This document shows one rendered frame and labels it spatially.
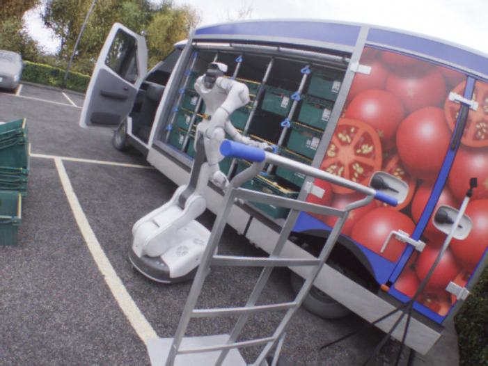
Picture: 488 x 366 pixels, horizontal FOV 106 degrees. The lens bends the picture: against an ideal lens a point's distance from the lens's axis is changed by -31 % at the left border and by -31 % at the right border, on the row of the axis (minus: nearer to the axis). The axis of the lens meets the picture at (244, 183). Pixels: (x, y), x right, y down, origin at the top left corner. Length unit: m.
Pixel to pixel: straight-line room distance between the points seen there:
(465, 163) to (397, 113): 0.60
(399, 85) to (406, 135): 0.38
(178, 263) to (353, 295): 1.31
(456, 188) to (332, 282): 1.15
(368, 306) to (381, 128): 1.31
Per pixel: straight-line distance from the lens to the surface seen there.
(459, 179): 1.93
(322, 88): 2.45
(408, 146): 1.94
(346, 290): 2.11
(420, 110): 2.01
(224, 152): 0.55
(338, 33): 2.44
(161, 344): 1.63
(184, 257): 1.87
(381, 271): 2.00
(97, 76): 4.34
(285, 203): 0.85
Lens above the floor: 1.28
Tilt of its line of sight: 12 degrees down
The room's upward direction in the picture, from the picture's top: 21 degrees clockwise
